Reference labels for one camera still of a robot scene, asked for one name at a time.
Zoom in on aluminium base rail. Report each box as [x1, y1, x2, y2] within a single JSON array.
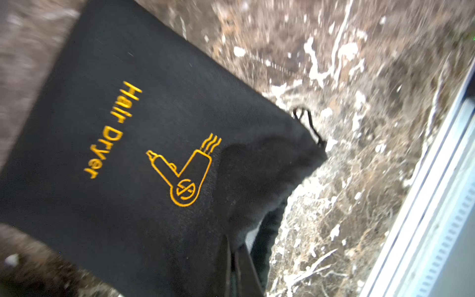
[[361, 67, 475, 297]]

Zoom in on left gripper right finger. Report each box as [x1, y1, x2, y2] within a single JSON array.
[[234, 244, 264, 297]]

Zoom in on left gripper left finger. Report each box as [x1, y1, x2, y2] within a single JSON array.
[[207, 235, 232, 297]]

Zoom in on black pouch gold print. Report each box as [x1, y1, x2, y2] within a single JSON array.
[[1, 1, 327, 297]]

